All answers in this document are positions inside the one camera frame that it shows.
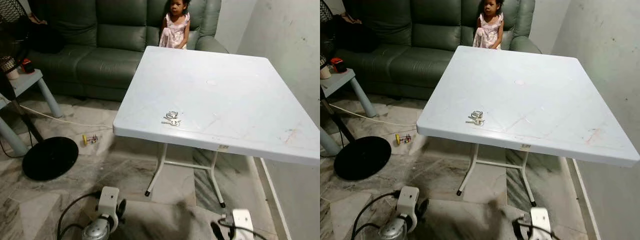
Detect silver keys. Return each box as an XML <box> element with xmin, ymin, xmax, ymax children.
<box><xmin>161</xmin><ymin>110</ymin><xmax>182</xmax><ymax>127</ymax></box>
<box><xmin>465</xmin><ymin>110</ymin><xmax>485</xmax><ymax>126</ymax></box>

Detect black standing fan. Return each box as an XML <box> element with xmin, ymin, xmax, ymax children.
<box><xmin>0</xmin><ymin>0</ymin><xmax>80</xmax><ymax>182</ymax></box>
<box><xmin>320</xmin><ymin>0</ymin><xmax>393</xmax><ymax>182</ymax></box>

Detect white plastic folding table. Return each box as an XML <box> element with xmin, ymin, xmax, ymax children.
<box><xmin>416</xmin><ymin>45</ymin><xmax>640</xmax><ymax>208</ymax></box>
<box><xmin>113</xmin><ymin>46</ymin><xmax>321</xmax><ymax>209</ymax></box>

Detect green leather sofa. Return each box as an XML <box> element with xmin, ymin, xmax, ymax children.
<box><xmin>27</xmin><ymin>0</ymin><xmax>229</xmax><ymax>101</ymax></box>
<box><xmin>332</xmin><ymin>0</ymin><xmax>542</xmax><ymax>100</ymax></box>

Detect small grey side table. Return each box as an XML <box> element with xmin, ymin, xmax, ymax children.
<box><xmin>320</xmin><ymin>68</ymin><xmax>378</xmax><ymax>156</ymax></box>
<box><xmin>0</xmin><ymin>68</ymin><xmax>64</xmax><ymax>157</ymax></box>

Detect black bag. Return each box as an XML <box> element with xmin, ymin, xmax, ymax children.
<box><xmin>334</xmin><ymin>21</ymin><xmax>379</xmax><ymax>54</ymax></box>
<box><xmin>27</xmin><ymin>22</ymin><xmax>66</xmax><ymax>54</ymax></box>

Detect child in pink dress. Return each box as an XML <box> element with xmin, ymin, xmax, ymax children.
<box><xmin>472</xmin><ymin>0</ymin><xmax>505</xmax><ymax>50</ymax></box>
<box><xmin>158</xmin><ymin>0</ymin><xmax>192</xmax><ymax>50</ymax></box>

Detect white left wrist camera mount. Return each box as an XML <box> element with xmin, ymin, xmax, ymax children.
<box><xmin>397</xmin><ymin>185</ymin><xmax>420</xmax><ymax>222</ymax></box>
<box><xmin>97</xmin><ymin>186</ymin><xmax>121</xmax><ymax>222</ymax></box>

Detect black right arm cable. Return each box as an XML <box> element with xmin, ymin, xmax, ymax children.
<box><xmin>518</xmin><ymin>219</ymin><xmax>567</xmax><ymax>240</ymax></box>
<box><xmin>218</xmin><ymin>222</ymin><xmax>269</xmax><ymax>240</ymax></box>

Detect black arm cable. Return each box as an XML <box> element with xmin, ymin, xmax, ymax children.
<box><xmin>56</xmin><ymin>191</ymin><xmax>101</xmax><ymax>240</ymax></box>
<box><xmin>351</xmin><ymin>189</ymin><xmax>401</xmax><ymax>240</ymax></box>
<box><xmin>518</xmin><ymin>219</ymin><xmax>567</xmax><ymax>240</ymax></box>
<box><xmin>218</xmin><ymin>222</ymin><xmax>269</xmax><ymax>240</ymax></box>

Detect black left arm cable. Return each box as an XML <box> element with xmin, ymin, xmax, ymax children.
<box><xmin>56</xmin><ymin>191</ymin><xmax>101</xmax><ymax>240</ymax></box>
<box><xmin>351</xmin><ymin>189</ymin><xmax>401</xmax><ymax>240</ymax></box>

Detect white floor cable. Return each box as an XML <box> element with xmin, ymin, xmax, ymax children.
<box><xmin>329</xmin><ymin>103</ymin><xmax>418</xmax><ymax>127</ymax></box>
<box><xmin>19</xmin><ymin>104</ymin><xmax>114</xmax><ymax>129</ymax></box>

